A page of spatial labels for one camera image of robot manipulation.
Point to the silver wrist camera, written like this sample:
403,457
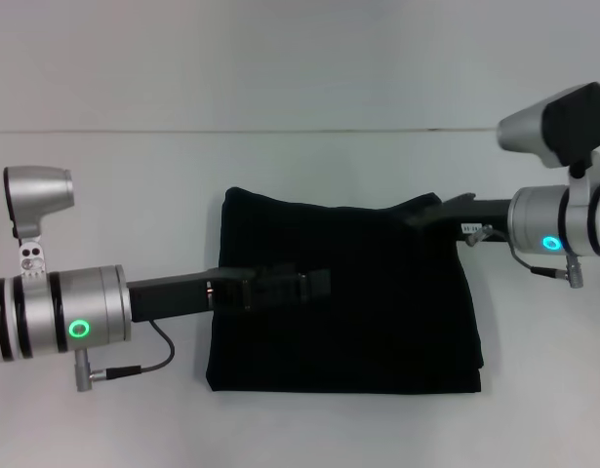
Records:
41,190
533,129

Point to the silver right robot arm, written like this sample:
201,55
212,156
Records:
533,219

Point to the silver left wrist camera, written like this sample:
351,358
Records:
41,190

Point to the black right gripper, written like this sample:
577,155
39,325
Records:
485,217

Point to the black shirt with FREE print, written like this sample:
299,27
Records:
353,331

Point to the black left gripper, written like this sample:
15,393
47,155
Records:
182,295

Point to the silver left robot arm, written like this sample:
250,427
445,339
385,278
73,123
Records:
94,307

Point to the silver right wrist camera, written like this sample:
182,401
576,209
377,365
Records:
533,129

